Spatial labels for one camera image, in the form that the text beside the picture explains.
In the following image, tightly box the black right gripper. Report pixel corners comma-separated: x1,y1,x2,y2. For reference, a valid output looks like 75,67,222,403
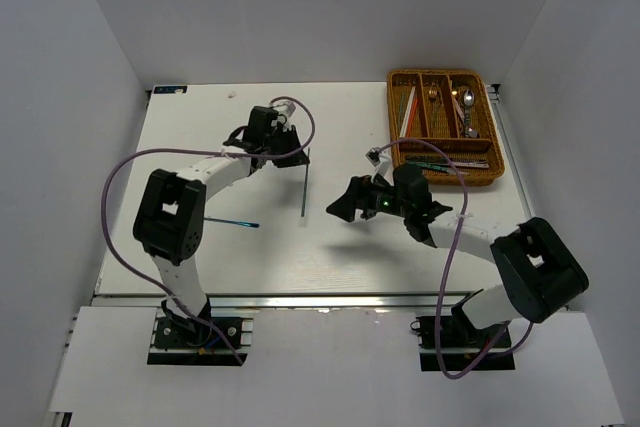
326,170,410,222

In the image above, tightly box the patterned handle table knife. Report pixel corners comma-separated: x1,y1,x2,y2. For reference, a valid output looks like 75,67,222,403
405,156,448,165

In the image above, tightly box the white chopstick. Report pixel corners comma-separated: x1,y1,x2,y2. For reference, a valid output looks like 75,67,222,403
405,86,416,111
402,96,420,134

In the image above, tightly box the rose gold fork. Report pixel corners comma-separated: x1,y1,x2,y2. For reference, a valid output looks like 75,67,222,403
427,82,440,124

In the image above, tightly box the gold bowl iridescent spoon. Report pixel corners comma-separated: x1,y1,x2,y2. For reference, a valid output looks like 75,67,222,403
451,83,467,123

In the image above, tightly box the silver spoon patterned handle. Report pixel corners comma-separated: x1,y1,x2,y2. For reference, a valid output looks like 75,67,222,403
461,88,479,139

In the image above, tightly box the serrated knife teal handle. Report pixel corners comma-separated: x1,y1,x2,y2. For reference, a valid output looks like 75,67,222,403
415,163,456,175

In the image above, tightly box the pink handled table knife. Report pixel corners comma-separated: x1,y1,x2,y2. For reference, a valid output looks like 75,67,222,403
453,161,490,170

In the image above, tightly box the teal chopstick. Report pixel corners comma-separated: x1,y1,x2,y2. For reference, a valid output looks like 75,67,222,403
398,92,407,132

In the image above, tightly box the iridescent rainbow fork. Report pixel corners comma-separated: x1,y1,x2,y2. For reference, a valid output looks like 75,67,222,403
433,80,443,122

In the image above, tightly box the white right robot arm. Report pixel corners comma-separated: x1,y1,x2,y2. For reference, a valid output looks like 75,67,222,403
326,164,589,346

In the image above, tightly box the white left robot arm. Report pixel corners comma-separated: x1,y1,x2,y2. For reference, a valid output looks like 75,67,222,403
133,97,309,346

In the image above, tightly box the woven wicker cutlery tray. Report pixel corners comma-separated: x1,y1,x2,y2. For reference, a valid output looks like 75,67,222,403
387,68,505,187

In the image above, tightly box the blue label sticker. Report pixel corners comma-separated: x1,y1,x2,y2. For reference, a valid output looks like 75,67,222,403
153,85,188,95

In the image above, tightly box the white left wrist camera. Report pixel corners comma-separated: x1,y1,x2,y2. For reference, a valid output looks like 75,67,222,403
270,99,296,119

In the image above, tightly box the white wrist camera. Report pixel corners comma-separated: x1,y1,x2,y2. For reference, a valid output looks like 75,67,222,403
270,99,296,119
366,148,392,178

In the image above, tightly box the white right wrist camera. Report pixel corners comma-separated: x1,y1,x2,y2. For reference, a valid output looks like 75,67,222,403
366,148,392,178

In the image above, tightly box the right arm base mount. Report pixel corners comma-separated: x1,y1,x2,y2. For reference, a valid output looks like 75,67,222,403
410,316,516,373

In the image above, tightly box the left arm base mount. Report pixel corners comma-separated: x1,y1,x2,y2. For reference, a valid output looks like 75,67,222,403
147,315,253,367

